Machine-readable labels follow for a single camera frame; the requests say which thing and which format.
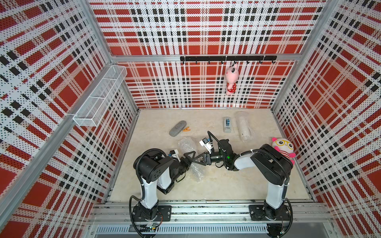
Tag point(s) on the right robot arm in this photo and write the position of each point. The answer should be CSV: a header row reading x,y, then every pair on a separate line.
x,y
275,167

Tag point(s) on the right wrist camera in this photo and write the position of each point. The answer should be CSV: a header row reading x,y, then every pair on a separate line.
x,y
207,145

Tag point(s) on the bubble wrap sheet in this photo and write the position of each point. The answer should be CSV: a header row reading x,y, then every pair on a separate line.
x,y
244,128
186,145

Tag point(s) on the grey tape dispenser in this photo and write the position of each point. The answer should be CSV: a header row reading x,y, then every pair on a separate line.
x,y
227,125

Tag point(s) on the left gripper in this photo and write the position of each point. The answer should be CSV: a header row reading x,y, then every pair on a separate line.
x,y
187,164

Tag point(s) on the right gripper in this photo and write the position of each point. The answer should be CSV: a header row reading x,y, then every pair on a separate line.
x,y
206,156

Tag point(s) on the pink hanging plush toy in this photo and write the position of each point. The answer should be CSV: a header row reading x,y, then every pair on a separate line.
x,y
231,77

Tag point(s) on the pink owl plush toy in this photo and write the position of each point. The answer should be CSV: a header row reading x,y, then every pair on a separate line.
x,y
285,147

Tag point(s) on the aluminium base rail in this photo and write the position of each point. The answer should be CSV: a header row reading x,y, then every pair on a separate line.
x,y
238,218

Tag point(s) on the black hook rail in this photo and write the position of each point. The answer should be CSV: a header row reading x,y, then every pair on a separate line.
x,y
227,58

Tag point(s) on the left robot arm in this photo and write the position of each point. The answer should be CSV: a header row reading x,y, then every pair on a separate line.
x,y
157,171

